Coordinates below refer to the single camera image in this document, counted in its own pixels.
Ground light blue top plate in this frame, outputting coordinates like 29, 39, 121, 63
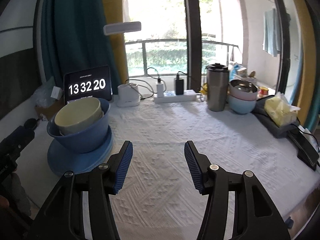
47, 126, 113, 176

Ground large dark blue bowl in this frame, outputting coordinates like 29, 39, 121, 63
47, 98, 111, 153

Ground cream ceramic bowl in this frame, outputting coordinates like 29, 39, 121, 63
54, 97, 103, 135

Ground person's left hand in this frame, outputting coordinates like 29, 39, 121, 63
0, 196, 9, 209

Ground black flat device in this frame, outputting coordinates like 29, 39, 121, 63
287, 126, 319, 171

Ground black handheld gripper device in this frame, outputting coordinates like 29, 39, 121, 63
0, 126, 35, 181

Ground white tablecloth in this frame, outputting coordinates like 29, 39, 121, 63
17, 100, 319, 239

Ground dark grey pouch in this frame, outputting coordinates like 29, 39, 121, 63
251, 95, 299, 139

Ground brown cardboard box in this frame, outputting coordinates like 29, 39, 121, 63
35, 99, 65, 121

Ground yellow tissue pack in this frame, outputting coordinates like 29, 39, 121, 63
264, 92, 300, 127

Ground light blue small bowl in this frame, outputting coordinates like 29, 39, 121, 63
228, 95, 256, 114

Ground clear plastic bag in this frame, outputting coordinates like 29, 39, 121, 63
31, 77, 55, 108

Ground small white box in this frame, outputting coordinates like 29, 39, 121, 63
50, 86, 63, 100

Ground steel-lined pink bowl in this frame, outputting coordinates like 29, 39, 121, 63
229, 79, 258, 101

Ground white lamp base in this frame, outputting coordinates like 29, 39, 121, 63
117, 83, 141, 107

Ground black tablet clock display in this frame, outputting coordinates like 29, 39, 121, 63
63, 66, 112, 105

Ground stainless steel travel tumbler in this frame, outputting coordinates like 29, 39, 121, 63
206, 63, 229, 112

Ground white power strip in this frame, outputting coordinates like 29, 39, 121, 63
153, 89, 197, 103

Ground black charger adapter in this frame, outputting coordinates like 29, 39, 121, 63
175, 73, 184, 95

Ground white charger plug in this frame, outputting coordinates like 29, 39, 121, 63
156, 77, 167, 98

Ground balcony metal railing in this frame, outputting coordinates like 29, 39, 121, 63
125, 38, 240, 77

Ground hanging blue towel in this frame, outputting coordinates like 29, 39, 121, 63
263, 8, 281, 57

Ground teal curtain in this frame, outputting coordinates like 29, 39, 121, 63
41, 0, 121, 94

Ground mustard yellow curtain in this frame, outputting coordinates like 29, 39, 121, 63
103, 0, 128, 83

